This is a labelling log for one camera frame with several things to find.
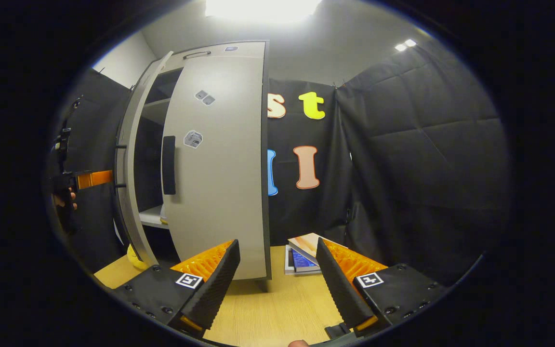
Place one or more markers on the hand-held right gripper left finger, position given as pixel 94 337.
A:
pixel 217 289

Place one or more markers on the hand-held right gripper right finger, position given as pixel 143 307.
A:
pixel 342 289

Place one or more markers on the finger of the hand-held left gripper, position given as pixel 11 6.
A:
pixel 95 179

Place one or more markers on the grey shoe cabinet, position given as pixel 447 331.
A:
pixel 150 159

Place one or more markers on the grey cabinet drawer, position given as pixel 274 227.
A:
pixel 219 50

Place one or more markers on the yellow plush toy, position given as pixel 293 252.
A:
pixel 137 258

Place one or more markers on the large ceiling light panel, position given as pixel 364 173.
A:
pixel 263 9

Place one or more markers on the small ceiling light panel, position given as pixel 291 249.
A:
pixel 405 45

